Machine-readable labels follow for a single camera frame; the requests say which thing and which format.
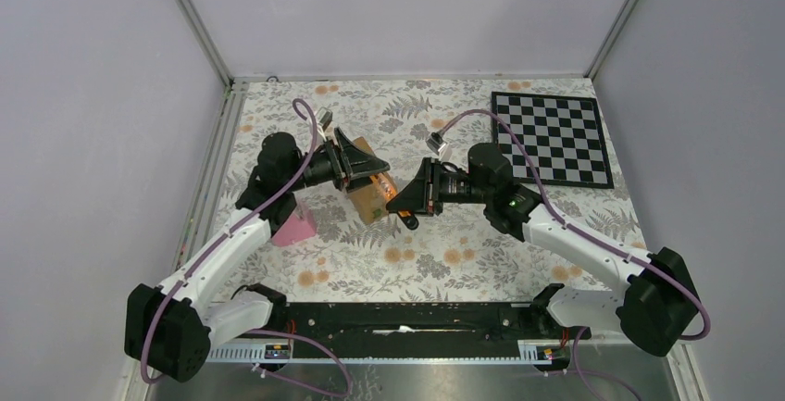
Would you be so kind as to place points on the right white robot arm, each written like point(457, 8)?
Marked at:
point(649, 297)

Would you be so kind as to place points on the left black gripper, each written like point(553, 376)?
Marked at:
point(350, 161)

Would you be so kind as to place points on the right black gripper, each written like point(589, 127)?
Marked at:
point(424, 193)

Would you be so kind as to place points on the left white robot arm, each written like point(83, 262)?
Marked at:
point(173, 326)

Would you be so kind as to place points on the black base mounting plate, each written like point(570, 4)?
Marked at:
point(407, 327)

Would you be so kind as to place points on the grey slotted cable duct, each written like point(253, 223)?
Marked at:
point(279, 352)

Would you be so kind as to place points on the orange black utility knife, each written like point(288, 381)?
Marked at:
point(386, 187)

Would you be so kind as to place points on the brown cardboard express box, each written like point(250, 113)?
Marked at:
point(370, 204)

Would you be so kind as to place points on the pink plastic bag package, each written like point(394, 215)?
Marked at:
point(300, 226)

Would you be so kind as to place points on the black white chessboard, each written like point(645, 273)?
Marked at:
point(562, 135)

